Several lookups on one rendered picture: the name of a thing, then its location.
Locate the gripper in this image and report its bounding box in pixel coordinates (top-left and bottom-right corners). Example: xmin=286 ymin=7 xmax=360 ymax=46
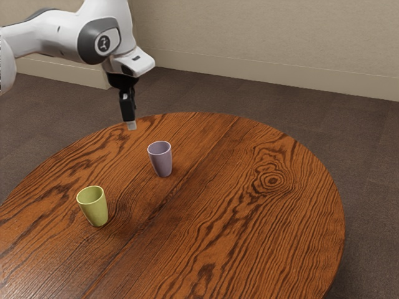
xmin=106 ymin=72 xmax=140 ymax=130

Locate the purple cup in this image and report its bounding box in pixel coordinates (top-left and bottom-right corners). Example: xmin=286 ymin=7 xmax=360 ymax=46
xmin=147 ymin=140 xmax=173 ymax=178

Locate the green cup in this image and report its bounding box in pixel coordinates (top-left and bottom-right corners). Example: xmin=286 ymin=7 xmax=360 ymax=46
xmin=76 ymin=185 xmax=109 ymax=228

